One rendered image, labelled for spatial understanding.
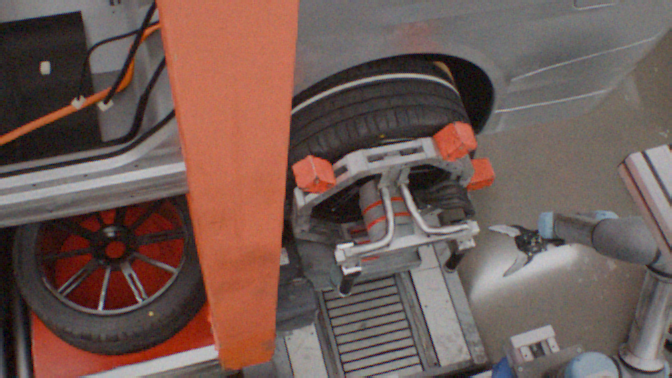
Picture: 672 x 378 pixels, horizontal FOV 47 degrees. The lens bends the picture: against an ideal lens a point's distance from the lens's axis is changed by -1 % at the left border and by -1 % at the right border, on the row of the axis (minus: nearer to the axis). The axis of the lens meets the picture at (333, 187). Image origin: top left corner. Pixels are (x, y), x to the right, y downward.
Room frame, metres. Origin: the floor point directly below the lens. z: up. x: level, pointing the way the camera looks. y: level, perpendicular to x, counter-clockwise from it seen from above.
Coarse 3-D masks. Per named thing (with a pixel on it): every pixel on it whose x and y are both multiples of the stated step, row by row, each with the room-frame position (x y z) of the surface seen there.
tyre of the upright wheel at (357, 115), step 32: (384, 64) 1.31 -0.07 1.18; (416, 64) 1.36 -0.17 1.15; (352, 96) 1.19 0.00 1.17; (384, 96) 1.21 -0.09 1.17; (416, 96) 1.24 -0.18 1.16; (448, 96) 1.30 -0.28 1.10; (320, 128) 1.10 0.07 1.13; (352, 128) 1.09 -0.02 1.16; (384, 128) 1.11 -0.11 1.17; (416, 128) 1.15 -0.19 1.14; (288, 160) 1.03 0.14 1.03; (288, 192) 1.00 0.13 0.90
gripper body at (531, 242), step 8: (528, 232) 1.01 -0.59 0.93; (536, 232) 1.02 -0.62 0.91; (520, 240) 1.01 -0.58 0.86; (528, 240) 0.99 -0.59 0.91; (536, 240) 1.00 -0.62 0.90; (544, 240) 1.00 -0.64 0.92; (552, 240) 1.01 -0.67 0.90; (560, 240) 1.01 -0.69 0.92; (528, 248) 0.97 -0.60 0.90; (536, 248) 0.97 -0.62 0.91; (544, 248) 0.97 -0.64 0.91
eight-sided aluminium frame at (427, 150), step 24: (408, 144) 1.10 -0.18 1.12; (432, 144) 1.12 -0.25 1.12; (336, 168) 1.01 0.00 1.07; (360, 168) 1.00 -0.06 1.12; (384, 168) 1.02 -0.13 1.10; (456, 168) 1.12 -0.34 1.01; (336, 192) 0.97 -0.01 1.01; (312, 240) 0.95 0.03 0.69; (336, 240) 0.99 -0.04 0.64; (360, 240) 1.02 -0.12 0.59
